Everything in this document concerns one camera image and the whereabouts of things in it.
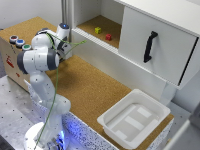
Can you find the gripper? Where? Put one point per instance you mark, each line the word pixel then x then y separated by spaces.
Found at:
pixel 65 49

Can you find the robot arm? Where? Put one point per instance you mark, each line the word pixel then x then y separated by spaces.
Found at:
pixel 39 60

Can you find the white cabinet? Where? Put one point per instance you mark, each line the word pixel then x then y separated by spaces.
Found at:
pixel 100 56

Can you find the yellow block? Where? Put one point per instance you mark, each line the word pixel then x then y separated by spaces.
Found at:
pixel 97 30

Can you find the green button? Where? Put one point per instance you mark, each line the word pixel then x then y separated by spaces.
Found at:
pixel 26 47

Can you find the pink block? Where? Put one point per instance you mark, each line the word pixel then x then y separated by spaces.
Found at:
pixel 108 37

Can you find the blue button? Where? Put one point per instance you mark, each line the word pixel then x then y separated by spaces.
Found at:
pixel 20 42

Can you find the red button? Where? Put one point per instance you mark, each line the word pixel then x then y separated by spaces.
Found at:
pixel 13 39

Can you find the white sliding door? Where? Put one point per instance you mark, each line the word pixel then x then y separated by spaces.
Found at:
pixel 133 40

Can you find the white plastic box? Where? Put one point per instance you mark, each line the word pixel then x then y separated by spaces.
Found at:
pixel 133 120

